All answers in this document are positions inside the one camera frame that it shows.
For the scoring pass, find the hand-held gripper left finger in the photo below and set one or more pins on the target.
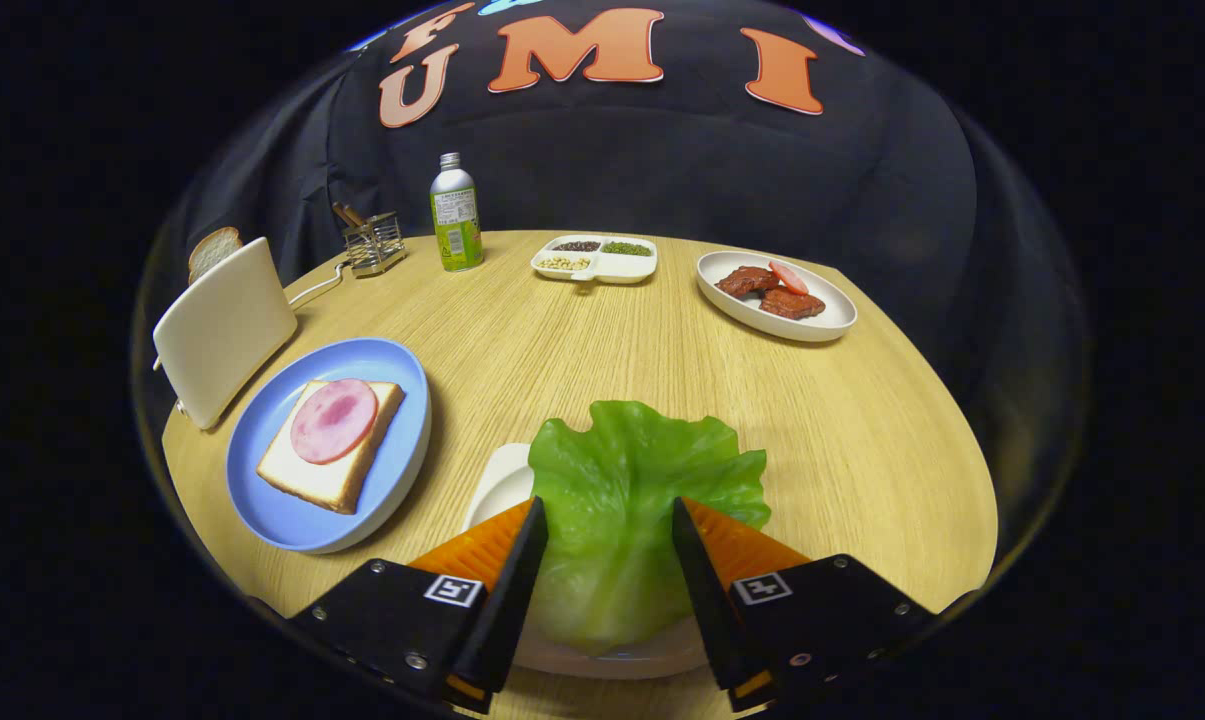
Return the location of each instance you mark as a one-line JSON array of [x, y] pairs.
[[507, 600]]

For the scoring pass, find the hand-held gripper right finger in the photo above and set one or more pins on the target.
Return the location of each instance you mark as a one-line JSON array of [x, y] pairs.
[[707, 600]]

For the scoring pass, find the green lettuce leaf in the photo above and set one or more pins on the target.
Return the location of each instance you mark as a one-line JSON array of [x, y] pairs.
[[612, 480]]

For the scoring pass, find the toasted bread slice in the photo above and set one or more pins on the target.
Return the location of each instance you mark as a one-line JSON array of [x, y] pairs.
[[212, 250]]

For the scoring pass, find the white rounded square plate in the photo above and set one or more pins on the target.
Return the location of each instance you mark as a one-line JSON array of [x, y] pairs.
[[497, 485]]

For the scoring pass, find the square white bread slice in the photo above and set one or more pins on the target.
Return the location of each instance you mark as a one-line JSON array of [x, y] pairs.
[[322, 485]]

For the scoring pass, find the blue plate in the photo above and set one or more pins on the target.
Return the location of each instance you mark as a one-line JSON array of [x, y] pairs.
[[292, 520]]

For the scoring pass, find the round pink ham slice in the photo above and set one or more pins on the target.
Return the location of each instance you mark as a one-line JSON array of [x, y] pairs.
[[334, 420]]

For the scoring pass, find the white oval plate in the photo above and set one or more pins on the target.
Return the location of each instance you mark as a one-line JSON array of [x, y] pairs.
[[742, 310]]

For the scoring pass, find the brown meat piece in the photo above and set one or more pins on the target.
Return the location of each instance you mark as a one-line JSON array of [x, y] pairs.
[[792, 304], [744, 281]]

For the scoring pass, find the pink sausage slice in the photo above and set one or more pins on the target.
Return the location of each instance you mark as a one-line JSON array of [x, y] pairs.
[[788, 277]]

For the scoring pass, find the yellow beans pile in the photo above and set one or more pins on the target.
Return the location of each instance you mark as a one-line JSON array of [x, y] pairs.
[[564, 264]]

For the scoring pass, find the white divided dish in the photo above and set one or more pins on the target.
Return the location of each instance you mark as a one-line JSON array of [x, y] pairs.
[[622, 267]]

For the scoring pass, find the green beans pile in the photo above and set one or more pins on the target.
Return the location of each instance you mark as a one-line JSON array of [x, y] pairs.
[[627, 249]]

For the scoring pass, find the dark beans pile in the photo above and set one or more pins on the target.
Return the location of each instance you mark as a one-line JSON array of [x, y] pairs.
[[577, 246]]

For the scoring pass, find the silver bottle green label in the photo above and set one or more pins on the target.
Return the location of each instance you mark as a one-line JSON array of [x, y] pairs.
[[456, 220]]

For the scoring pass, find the white toaster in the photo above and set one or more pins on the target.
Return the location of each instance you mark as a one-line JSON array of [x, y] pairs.
[[227, 335]]

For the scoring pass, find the brown utensils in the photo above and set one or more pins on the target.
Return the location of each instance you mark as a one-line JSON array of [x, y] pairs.
[[347, 214]]

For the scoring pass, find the black backdrop cloth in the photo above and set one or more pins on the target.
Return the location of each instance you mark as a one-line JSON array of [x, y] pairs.
[[662, 170]]

